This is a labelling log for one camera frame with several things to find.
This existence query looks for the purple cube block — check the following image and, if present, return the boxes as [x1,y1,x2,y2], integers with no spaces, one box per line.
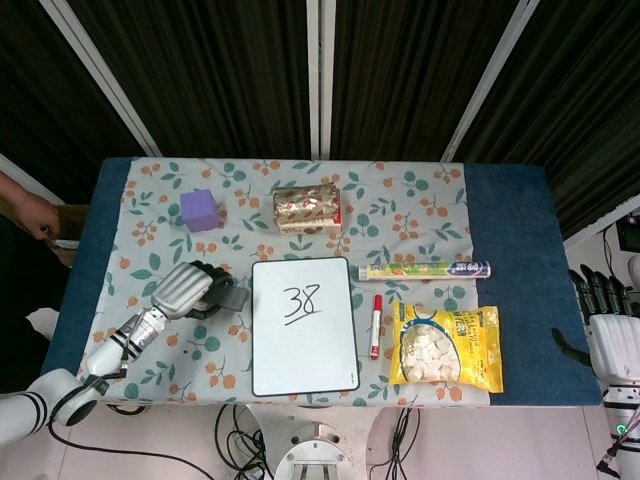
[179,188,222,234]

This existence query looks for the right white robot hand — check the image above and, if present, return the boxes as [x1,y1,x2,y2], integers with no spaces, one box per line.
[551,266,640,387]

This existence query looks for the bystander bare hand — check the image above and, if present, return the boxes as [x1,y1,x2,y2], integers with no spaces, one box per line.
[17,192,61,239]

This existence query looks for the floral patterned tablecloth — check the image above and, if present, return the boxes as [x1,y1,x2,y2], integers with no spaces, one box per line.
[72,157,494,407]

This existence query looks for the black cable bundle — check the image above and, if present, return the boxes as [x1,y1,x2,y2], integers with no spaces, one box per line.
[369,407,424,480]
[214,403,266,480]

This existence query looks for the blue table mat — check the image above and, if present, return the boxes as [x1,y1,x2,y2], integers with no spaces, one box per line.
[42,157,604,407]

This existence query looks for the white frame post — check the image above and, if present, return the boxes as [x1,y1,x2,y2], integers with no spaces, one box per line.
[438,0,542,162]
[306,0,337,160]
[562,198,640,247]
[39,0,162,157]
[0,152,67,207]

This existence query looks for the brown cardboard box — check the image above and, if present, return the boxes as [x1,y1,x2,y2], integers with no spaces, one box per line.
[49,203,90,269]

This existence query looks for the black pleated curtain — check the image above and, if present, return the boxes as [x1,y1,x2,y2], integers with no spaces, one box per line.
[0,0,149,204]
[67,0,314,160]
[332,0,526,162]
[462,0,640,239]

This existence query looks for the white biscuit box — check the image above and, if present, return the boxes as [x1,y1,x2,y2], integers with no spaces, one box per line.
[276,212,345,236]

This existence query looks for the bystander bare forearm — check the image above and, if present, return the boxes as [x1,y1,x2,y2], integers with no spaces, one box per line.
[0,169,31,219]

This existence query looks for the gift-wrapped box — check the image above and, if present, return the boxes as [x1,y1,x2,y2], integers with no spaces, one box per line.
[272,183,342,226]

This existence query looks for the white robot torso base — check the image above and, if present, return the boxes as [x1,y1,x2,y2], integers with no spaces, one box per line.
[273,419,362,480]

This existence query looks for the yellow bag of white candy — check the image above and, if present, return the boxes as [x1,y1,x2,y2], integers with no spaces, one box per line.
[388,299,505,395]

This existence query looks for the red marker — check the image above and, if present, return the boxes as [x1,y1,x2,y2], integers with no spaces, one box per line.
[368,294,384,361]

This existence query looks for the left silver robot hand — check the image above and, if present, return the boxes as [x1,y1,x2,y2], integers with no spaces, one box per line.
[151,259,237,321]

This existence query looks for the small black-framed whiteboard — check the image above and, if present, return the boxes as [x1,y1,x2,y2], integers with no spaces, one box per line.
[250,256,360,398]

